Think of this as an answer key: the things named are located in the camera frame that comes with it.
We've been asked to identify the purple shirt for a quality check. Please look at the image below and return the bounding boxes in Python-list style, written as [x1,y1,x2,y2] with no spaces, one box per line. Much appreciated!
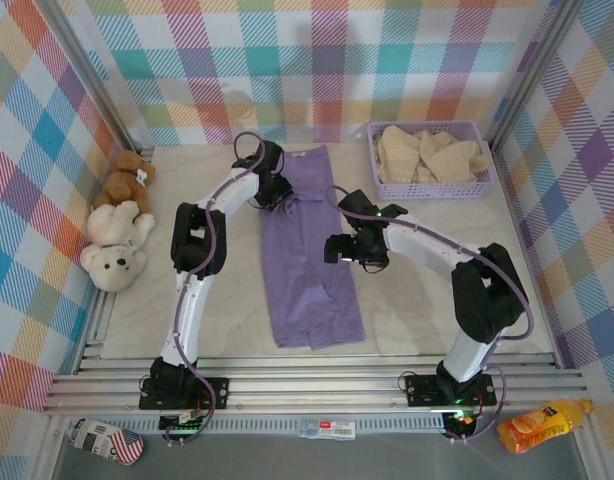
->
[259,144,366,351]

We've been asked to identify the lavender plastic basket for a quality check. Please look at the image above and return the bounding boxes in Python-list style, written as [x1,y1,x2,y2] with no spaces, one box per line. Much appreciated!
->
[366,121,499,201]

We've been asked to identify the beige trousers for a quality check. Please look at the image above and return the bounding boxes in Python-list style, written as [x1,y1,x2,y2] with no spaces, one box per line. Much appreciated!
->
[376,125,490,185]

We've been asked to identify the brown teddy bear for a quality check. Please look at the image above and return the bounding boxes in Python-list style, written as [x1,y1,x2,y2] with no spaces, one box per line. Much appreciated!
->
[93,149,157,214]

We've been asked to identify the white teddy bear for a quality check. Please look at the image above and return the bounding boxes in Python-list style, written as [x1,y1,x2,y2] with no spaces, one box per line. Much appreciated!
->
[80,199,157,294]

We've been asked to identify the clear packet with red label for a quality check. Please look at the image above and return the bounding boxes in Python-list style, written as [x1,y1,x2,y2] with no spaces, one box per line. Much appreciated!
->
[296,417,358,441]

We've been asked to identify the right controller board green light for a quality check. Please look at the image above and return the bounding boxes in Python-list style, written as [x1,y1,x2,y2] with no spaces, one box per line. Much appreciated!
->
[444,409,481,436]

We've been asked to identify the controller board green light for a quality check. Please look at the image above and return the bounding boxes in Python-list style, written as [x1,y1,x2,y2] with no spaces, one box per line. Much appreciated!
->
[158,413,208,434]
[444,409,481,436]

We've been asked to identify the orange soda bottle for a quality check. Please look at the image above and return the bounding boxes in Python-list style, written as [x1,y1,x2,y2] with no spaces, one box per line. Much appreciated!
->
[496,398,596,455]

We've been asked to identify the left controller board green light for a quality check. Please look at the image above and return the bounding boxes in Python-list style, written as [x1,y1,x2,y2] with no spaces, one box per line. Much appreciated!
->
[158,413,208,434]

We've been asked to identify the flag-patterned can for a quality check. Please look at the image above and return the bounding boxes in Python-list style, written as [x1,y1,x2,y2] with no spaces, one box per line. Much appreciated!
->
[68,418,144,466]

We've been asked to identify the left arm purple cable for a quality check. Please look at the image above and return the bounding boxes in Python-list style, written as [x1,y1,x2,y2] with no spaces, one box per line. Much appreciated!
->
[161,130,288,446]

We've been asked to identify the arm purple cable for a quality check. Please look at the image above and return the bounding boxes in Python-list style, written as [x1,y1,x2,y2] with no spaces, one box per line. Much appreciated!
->
[161,130,288,446]
[324,184,536,444]

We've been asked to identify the aluminium rail frame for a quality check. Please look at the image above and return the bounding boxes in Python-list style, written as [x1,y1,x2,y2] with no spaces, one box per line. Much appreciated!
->
[40,352,591,416]

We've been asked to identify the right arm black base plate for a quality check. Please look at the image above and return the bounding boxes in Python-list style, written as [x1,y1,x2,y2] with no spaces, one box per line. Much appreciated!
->
[404,372,498,409]

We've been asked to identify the left aluminium corner post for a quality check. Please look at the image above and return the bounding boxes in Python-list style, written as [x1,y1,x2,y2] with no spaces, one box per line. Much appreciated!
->
[36,0,156,154]

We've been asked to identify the aluminium corner post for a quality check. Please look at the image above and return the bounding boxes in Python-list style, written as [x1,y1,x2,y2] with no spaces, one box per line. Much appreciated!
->
[36,0,156,154]
[486,0,588,151]

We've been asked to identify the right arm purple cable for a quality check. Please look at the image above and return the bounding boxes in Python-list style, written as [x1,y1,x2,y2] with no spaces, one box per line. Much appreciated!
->
[324,184,536,444]

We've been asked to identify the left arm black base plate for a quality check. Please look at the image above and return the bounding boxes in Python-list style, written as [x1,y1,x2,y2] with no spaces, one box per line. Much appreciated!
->
[138,375,231,412]

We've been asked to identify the grey slotted cable duct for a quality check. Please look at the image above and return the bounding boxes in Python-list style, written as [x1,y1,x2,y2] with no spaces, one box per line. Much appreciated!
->
[69,417,448,435]

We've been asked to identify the right aluminium corner post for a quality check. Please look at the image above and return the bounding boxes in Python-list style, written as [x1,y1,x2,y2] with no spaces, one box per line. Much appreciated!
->
[486,0,588,151]

